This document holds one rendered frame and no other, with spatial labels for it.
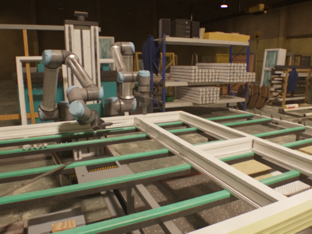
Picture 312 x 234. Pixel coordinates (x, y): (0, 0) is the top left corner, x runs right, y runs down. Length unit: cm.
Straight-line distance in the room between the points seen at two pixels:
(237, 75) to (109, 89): 310
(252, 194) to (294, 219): 18
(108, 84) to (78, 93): 395
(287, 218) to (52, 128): 155
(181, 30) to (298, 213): 559
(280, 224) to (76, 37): 240
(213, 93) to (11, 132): 500
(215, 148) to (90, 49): 184
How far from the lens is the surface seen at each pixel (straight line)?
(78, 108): 148
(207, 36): 642
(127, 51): 251
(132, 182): 109
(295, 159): 132
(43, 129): 186
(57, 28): 401
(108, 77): 547
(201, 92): 587
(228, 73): 609
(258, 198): 93
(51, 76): 212
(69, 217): 119
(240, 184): 98
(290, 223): 82
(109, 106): 257
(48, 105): 233
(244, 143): 144
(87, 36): 271
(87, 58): 270
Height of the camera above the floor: 135
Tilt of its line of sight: 13 degrees down
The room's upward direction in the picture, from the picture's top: straight up
